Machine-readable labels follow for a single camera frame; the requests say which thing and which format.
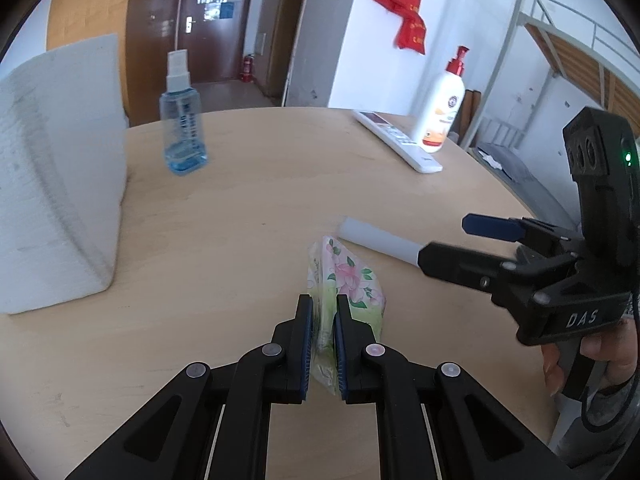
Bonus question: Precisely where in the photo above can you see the black cable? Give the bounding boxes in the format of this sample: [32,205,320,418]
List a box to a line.
[580,285,640,433]

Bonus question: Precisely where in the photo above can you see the white foam box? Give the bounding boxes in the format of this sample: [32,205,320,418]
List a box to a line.
[0,33,132,315]

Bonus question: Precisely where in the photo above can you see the leaning wooden boards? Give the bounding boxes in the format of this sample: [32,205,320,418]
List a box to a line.
[462,90,483,146]

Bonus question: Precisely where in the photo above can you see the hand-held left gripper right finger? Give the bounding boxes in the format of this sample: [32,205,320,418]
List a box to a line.
[334,294,571,480]

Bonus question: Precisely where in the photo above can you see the white lotion pump bottle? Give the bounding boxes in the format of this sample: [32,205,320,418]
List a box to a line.
[411,46,471,153]

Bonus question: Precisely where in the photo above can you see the brown entrance door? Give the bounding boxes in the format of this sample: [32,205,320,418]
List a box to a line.
[177,0,258,86]

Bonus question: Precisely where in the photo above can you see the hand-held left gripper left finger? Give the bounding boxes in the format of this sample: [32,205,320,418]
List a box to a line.
[65,294,317,480]

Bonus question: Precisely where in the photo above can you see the person's right forearm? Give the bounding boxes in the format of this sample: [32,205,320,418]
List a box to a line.
[547,375,640,476]

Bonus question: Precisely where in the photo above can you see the floral tissue packet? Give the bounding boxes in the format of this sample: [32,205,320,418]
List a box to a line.
[306,234,388,396]

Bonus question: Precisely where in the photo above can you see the white metal bunk bed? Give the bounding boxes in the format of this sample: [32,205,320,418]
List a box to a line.
[457,0,640,226]

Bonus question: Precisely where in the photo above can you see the blue spray bottle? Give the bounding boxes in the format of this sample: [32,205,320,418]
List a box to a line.
[159,50,208,175]

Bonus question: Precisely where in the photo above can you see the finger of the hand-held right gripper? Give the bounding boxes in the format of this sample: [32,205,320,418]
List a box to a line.
[417,241,543,306]
[461,213,583,256]

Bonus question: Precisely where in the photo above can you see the white remote control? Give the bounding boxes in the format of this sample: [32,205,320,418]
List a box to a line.
[352,109,443,173]

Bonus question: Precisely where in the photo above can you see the white plastic tube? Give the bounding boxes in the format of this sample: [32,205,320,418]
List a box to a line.
[336,216,426,267]

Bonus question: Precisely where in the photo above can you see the person's right hand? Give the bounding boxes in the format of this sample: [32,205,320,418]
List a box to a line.
[542,317,640,398]

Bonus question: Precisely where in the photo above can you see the side doorway wooden frame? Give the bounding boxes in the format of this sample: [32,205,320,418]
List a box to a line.
[264,0,315,107]

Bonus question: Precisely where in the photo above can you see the red hanging bags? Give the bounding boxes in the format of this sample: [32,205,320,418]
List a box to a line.
[369,0,428,56]

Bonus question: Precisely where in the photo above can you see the wooden wardrobe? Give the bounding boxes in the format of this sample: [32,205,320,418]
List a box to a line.
[46,0,138,53]

